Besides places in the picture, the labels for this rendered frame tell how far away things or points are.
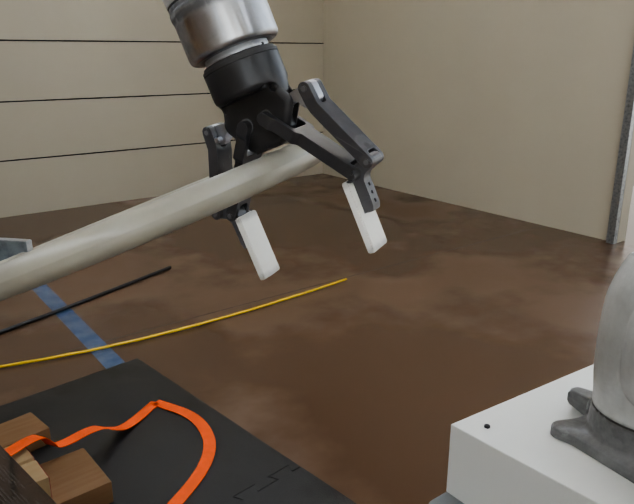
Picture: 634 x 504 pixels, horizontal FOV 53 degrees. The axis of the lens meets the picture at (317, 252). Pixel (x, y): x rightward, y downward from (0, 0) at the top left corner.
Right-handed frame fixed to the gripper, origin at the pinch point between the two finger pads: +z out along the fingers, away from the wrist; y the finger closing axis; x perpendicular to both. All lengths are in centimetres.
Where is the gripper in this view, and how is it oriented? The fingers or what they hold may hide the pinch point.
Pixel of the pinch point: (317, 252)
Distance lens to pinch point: 63.8
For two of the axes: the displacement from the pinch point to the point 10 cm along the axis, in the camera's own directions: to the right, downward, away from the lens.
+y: -7.9, 2.1, 5.8
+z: 3.7, 9.1, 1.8
